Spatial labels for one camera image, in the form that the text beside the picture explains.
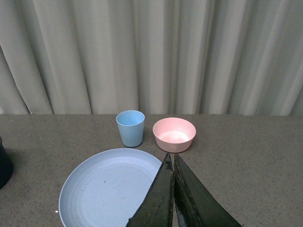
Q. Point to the grey curtain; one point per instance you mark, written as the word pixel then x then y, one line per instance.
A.
pixel 157 56

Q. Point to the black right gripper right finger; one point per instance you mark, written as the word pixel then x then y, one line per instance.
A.
pixel 195 206

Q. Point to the dark blue saucepan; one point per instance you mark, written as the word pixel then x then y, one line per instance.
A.
pixel 6 166

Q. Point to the light blue plate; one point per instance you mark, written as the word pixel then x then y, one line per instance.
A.
pixel 107 189

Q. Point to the light blue cup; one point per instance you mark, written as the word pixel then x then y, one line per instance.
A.
pixel 131 126

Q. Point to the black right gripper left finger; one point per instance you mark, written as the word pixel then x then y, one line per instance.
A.
pixel 156 209

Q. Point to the pink bowl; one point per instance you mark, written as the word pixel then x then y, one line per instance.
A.
pixel 174 135

